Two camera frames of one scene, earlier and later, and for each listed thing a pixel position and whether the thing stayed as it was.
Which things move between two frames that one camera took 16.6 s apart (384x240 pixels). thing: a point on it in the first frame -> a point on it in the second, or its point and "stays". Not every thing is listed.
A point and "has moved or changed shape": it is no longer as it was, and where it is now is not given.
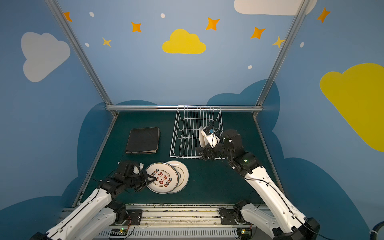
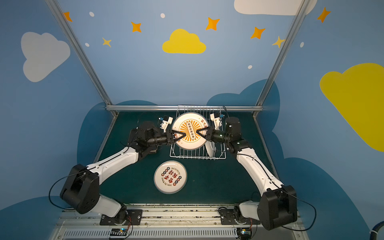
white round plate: [202, 136] has moved or changed shape
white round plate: [167, 178] has moved or changed shape
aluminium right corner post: [281, 56] stays
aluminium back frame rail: [185, 108] stays
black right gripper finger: [204, 151] -> [203, 136]
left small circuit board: [118, 232] stays
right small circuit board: [244, 233] stays
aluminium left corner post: [82, 55] stays
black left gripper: [141, 177] -> [170, 136]
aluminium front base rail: [179, 224] stays
